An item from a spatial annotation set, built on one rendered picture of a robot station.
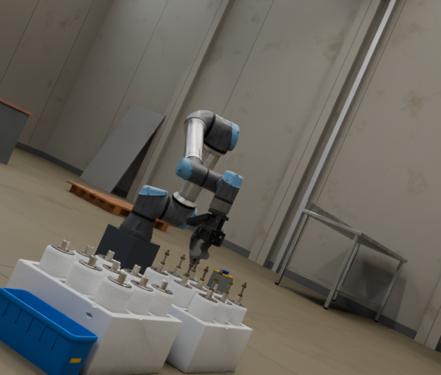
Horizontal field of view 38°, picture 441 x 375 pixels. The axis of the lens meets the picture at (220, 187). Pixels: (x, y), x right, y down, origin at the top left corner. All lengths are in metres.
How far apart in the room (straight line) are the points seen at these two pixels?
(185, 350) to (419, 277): 7.60
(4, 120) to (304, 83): 5.39
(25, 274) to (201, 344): 0.66
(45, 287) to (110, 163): 10.20
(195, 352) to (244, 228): 8.60
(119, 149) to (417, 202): 5.50
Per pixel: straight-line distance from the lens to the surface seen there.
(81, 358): 1.77
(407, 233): 9.82
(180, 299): 2.35
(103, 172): 12.04
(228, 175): 2.32
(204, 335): 2.26
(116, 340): 1.85
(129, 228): 2.80
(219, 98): 11.83
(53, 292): 1.91
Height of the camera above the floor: 0.56
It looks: 2 degrees up
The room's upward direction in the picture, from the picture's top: 24 degrees clockwise
